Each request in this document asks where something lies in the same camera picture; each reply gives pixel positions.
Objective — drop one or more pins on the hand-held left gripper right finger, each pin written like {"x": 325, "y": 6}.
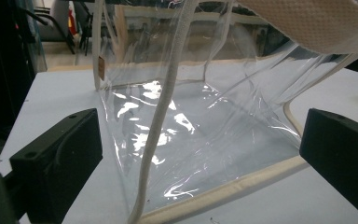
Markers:
{"x": 341, "y": 149}

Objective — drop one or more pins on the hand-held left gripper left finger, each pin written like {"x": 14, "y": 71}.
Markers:
{"x": 59, "y": 161}

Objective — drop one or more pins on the clear plastic bag beige trim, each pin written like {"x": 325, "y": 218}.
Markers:
{"x": 205, "y": 140}

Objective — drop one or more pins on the red object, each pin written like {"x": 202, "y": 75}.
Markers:
{"x": 72, "y": 23}

